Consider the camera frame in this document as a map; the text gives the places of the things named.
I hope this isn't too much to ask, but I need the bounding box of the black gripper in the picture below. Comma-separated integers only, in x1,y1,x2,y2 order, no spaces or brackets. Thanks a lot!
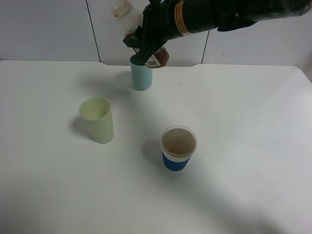
123,0,185,66

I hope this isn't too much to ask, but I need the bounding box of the plastic drink bottle brown liquid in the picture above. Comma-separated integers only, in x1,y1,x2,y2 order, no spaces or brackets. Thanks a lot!
112,0,170,68

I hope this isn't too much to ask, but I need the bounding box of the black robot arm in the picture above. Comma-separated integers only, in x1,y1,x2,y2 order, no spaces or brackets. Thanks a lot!
123,0,312,65

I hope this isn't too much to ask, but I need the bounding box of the teal plastic cup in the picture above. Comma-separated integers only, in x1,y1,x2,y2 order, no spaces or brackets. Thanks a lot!
130,56,153,91

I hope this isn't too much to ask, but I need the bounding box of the light green plastic cup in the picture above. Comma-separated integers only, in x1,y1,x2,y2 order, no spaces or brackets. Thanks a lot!
79,97,114,144

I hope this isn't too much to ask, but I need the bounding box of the clear cup with blue sleeve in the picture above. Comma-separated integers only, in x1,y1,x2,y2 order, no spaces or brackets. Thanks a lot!
160,125,197,171

